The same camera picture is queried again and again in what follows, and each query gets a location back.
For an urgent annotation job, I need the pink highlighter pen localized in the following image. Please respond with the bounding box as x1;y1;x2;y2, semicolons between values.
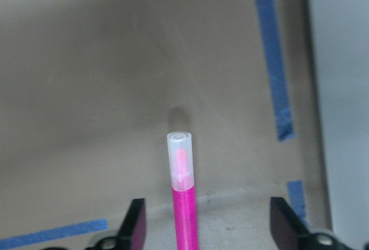
167;131;199;249

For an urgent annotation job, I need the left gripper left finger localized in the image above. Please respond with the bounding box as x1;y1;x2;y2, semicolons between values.
86;198;146;250

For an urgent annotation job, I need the grey closed laptop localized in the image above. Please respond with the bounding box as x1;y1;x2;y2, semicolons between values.
309;0;368;237

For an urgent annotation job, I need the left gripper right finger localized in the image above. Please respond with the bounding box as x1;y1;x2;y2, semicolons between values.
269;197;350;250

